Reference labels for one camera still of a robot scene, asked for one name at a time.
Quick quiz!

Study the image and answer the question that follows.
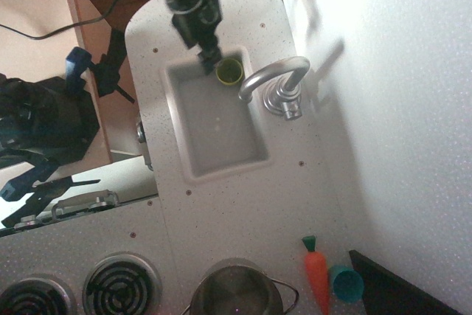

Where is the yellow-green plastic cup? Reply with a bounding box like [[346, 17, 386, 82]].
[[215, 58, 244, 86]]

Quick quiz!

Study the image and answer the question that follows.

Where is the right black stove burner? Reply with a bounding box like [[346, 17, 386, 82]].
[[82, 252, 163, 314]]

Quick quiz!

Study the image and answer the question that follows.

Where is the teal plastic cup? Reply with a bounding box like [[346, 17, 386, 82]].
[[328, 265, 364, 303]]

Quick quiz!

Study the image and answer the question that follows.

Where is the silver oven door handle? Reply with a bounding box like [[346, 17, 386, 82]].
[[51, 190, 120, 221]]

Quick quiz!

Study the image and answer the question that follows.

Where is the silver stove knob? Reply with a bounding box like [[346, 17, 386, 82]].
[[136, 120, 147, 144]]

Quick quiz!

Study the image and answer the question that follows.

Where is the left black stove burner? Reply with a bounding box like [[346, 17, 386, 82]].
[[1, 274, 77, 315]]

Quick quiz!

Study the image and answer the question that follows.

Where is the blue-handled clamp lower left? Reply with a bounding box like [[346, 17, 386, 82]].
[[1, 162, 100, 228]]

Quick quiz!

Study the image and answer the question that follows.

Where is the black stove burner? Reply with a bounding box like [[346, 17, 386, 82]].
[[1, 274, 77, 315], [82, 252, 163, 314]]

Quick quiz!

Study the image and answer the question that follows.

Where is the grey rectangular sink basin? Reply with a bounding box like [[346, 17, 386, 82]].
[[161, 58, 271, 184]]

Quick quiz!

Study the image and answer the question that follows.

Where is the black box corner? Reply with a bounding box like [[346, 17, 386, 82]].
[[349, 250, 459, 315]]

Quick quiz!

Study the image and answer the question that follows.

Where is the orange toy carrot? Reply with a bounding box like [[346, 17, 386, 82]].
[[302, 235, 330, 315]]

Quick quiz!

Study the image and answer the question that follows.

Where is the silver metal pot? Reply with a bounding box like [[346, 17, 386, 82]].
[[182, 258, 299, 314]]

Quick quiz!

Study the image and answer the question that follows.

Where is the black clamp with blue handle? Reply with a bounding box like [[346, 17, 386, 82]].
[[65, 29, 135, 104]]

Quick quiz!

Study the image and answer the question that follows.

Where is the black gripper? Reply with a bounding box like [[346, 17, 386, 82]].
[[166, 0, 222, 75]]

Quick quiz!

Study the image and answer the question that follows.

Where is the silver curved faucet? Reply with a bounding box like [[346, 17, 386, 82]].
[[238, 56, 310, 121]]

